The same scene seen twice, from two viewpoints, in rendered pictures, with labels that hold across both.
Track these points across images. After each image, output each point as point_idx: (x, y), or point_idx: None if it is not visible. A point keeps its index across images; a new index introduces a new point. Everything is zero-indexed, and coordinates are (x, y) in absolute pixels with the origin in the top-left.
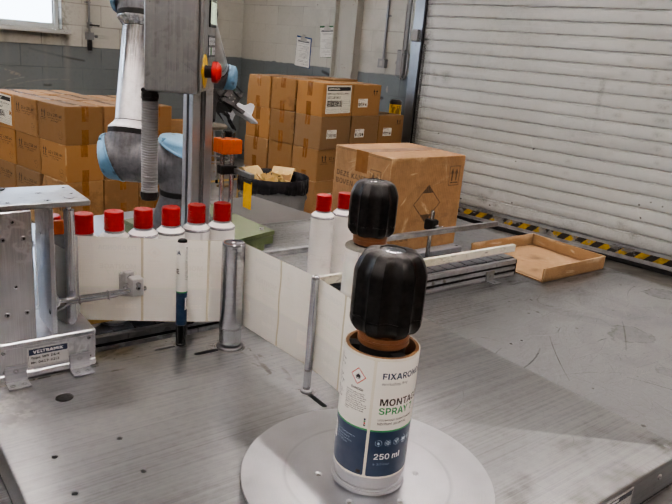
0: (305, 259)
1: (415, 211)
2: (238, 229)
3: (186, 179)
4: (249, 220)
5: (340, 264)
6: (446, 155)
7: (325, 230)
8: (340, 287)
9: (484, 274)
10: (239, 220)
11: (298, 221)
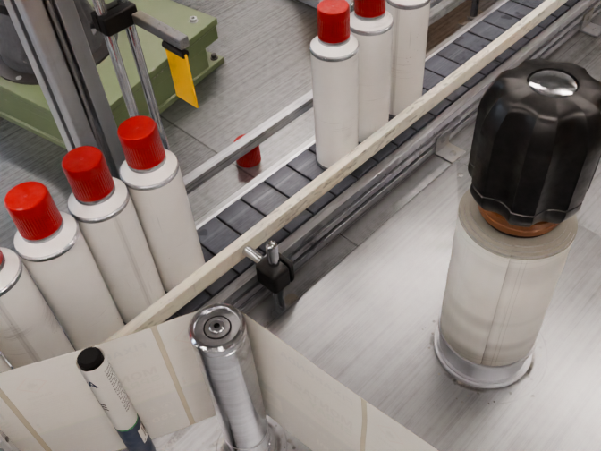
0: (276, 49)
1: None
2: None
3: (33, 48)
4: (165, 0)
5: (374, 115)
6: None
7: (346, 78)
8: (379, 154)
9: (579, 21)
10: (148, 4)
11: None
